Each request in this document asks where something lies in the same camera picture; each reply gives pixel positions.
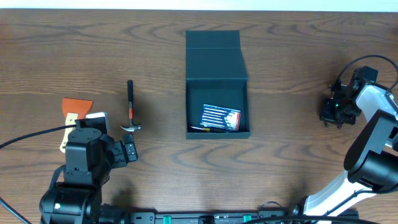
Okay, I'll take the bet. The orange scraper wooden handle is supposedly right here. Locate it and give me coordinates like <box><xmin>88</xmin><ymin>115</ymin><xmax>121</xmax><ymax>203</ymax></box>
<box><xmin>59</xmin><ymin>98</ymin><xmax>94</xmax><ymax>153</ymax></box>

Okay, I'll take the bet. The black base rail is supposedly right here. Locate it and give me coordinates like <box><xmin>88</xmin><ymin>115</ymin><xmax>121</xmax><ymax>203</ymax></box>
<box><xmin>130</xmin><ymin>208</ymin><xmax>289</xmax><ymax>224</ymax></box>

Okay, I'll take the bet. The black open gift box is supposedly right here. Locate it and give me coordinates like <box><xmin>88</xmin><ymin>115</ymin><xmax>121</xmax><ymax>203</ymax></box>
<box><xmin>185</xmin><ymin>30</ymin><xmax>251</xmax><ymax>139</ymax></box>

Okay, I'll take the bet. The black yellow screwdriver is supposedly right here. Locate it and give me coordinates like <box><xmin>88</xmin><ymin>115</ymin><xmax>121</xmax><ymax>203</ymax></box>
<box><xmin>190</xmin><ymin>126</ymin><xmax>229</xmax><ymax>133</ymax></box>

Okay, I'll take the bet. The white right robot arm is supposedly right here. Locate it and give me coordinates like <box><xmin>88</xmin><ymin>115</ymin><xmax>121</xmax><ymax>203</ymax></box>
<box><xmin>301</xmin><ymin>67</ymin><xmax>397</xmax><ymax>217</ymax></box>

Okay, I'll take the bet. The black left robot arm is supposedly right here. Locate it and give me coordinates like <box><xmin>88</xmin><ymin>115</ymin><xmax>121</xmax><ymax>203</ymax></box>
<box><xmin>39</xmin><ymin>117</ymin><xmax>138</xmax><ymax>224</ymax></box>

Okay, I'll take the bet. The small claw hammer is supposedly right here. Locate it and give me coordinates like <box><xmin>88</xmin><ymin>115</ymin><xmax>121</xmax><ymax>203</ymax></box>
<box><xmin>121</xmin><ymin>80</ymin><xmax>141</xmax><ymax>133</ymax></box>

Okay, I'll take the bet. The blue precision screwdriver set case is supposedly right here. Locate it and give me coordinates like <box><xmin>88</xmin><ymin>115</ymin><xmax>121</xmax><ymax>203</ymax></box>
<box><xmin>200</xmin><ymin>104</ymin><xmax>241</xmax><ymax>131</ymax></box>

